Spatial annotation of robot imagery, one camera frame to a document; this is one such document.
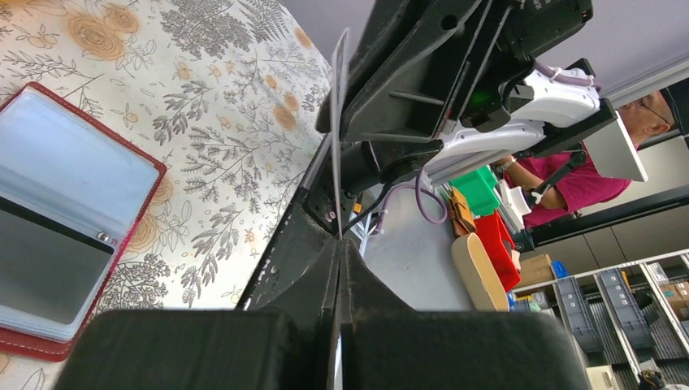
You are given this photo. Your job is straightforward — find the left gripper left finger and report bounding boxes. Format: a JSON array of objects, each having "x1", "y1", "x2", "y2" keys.
[{"x1": 55, "y1": 239, "x2": 340, "y2": 389}]

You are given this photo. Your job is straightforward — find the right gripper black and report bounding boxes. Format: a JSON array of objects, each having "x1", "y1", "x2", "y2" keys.
[{"x1": 315, "y1": 1, "x2": 593, "y2": 143}]

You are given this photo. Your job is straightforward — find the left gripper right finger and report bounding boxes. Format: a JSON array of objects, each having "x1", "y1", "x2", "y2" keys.
[{"x1": 340, "y1": 240, "x2": 589, "y2": 389}]

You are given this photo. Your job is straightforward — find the black credit card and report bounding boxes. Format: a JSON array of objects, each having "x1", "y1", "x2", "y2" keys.
[{"x1": 1, "y1": 198, "x2": 114, "y2": 326}]

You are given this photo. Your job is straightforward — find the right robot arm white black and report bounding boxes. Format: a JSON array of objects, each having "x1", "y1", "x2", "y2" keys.
[{"x1": 300, "y1": 0, "x2": 617, "y2": 201}]

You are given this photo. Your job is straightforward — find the tan oval wooden object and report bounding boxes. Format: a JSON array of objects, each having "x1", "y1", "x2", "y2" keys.
[{"x1": 451, "y1": 233, "x2": 509, "y2": 312}]

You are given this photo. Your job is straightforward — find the green storage bin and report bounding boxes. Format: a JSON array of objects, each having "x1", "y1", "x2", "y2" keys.
[{"x1": 449, "y1": 166, "x2": 500, "y2": 217}]

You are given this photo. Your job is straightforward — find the red storage bin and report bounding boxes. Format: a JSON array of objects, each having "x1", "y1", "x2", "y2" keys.
[{"x1": 474, "y1": 212, "x2": 521, "y2": 293}]

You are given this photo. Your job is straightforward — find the floral table mat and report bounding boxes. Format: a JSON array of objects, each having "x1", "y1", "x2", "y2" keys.
[{"x1": 1, "y1": 1, "x2": 331, "y2": 389}]

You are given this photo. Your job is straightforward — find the person in magenta shirt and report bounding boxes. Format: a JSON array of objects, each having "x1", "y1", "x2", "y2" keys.
[{"x1": 492, "y1": 79, "x2": 688, "y2": 228}]

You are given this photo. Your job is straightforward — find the grey storage crates shelf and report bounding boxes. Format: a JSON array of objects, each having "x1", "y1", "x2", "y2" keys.
[{"x1": 508, "y1": 249, "x2": 688, "y2": 389}]

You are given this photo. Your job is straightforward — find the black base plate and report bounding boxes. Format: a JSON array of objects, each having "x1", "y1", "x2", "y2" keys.
[{"x1": 234, "y1": 134, "x2": 345, "y2": 314}]

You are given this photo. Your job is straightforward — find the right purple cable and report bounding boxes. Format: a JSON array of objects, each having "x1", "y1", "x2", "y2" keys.
[{"x1": 374, "y1": 62, "x2": 599, "y2": 236}]

